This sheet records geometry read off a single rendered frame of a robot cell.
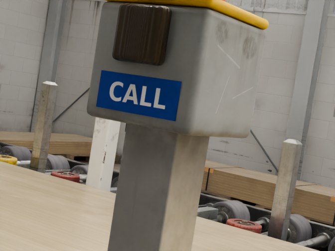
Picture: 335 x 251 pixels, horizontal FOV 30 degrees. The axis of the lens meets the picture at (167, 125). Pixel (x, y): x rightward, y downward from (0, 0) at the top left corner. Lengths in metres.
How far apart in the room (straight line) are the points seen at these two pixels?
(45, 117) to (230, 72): 1.60
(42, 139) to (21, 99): 8.23
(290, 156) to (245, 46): 1.14
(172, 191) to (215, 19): 0.09
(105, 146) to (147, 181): 1.26
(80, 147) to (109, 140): 7.07
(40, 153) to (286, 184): 0.80
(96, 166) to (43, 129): 0.36
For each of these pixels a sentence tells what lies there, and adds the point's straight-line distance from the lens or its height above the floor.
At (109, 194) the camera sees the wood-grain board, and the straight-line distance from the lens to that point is 1.55.
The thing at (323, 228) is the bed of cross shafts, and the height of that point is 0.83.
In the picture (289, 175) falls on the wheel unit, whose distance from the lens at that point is 1.48.
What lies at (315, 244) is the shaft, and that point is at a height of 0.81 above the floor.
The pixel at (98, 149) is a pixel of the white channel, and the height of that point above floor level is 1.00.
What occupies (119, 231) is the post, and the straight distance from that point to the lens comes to 0.36.
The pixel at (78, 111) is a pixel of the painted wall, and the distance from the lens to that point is 9.94.
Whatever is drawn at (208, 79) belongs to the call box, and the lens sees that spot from 0.32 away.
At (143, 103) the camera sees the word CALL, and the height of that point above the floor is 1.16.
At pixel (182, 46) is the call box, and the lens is 0.31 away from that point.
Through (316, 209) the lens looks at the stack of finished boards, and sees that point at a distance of 6.53.
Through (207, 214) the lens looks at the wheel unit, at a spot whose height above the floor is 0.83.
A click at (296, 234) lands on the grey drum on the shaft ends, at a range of 1.94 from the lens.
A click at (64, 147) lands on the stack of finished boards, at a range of 8.43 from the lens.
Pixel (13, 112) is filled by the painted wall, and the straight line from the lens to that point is 10.07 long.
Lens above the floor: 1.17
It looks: 3 degrees down
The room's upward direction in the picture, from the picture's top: 9 degrees clockwise
